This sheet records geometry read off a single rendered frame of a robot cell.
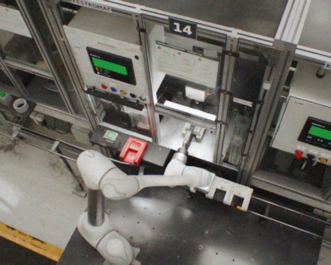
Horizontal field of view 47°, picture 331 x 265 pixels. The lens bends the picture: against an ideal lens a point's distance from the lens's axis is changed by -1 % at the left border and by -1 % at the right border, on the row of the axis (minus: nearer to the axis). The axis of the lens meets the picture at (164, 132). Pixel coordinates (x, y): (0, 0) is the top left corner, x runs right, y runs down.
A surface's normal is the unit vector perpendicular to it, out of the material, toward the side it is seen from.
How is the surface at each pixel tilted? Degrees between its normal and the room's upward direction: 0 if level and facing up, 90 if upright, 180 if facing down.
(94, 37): 90
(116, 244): 6
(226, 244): 0
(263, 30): 0
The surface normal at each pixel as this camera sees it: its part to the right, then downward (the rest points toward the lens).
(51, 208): -0.05, -0.51
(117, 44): -0.38, 0.81
